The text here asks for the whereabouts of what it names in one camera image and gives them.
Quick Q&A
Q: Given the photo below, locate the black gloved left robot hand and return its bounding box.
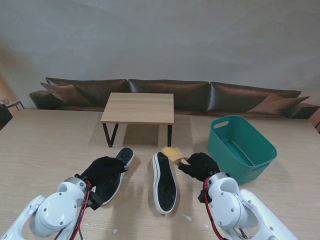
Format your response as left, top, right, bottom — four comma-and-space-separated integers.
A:
79, 156, 127, 188

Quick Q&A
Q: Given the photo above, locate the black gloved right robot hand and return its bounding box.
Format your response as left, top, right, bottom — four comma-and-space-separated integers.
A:
178, 152, 222, 183

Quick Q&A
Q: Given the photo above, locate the yellow canvas sneaker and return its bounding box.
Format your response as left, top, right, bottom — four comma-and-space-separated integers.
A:
151, 151, 179, 215
96, 146, 135, 206

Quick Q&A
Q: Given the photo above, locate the wooden hand brush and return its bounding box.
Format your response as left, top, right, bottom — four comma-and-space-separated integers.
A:
160, 146, 190, 166

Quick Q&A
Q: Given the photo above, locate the green plastic basin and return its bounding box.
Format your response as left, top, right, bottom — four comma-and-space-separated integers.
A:
207, 114, 278, 186

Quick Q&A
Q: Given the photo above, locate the small wooden black-legged table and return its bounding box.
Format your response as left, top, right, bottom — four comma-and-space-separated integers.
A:
99, 92, 175, 150

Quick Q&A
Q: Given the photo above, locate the brown leather sofa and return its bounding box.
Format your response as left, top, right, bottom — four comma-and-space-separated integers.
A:
29, 76, 320, 120

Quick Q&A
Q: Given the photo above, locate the brown leather cushion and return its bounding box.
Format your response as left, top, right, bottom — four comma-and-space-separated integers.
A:
40, 81, 92, 106
247, 92, 310, 115

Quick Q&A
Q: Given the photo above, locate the light wooden side table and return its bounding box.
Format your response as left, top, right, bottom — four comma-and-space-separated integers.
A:
0, 98, 26, 111

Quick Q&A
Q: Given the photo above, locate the dark chair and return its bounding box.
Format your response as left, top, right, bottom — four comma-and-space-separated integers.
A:
0, 103, 13, 131

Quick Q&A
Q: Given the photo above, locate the light wooden furniture edge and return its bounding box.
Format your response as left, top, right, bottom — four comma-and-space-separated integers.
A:
308, 107, 320, 133

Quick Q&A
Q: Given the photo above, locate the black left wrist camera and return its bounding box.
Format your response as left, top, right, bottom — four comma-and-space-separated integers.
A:
87, 191, 103, 211

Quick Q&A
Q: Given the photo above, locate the red black left arm cable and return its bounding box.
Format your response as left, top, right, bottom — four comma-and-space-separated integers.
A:
69, 179, 92, 240

